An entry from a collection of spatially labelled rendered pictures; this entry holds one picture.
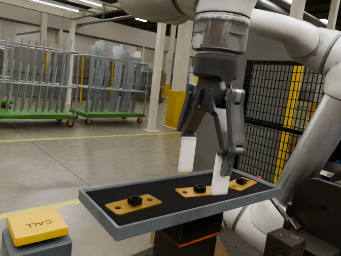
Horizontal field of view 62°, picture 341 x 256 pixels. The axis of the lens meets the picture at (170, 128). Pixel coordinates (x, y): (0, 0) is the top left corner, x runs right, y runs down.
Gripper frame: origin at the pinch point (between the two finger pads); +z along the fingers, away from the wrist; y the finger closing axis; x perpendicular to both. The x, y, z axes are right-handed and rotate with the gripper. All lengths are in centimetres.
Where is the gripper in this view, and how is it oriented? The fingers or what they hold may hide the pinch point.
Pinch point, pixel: (201, 171)
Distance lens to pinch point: 51.8
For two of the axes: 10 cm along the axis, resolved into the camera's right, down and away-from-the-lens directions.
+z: -1.1, 9.8, 1.6
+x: 8.9, 0.3, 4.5
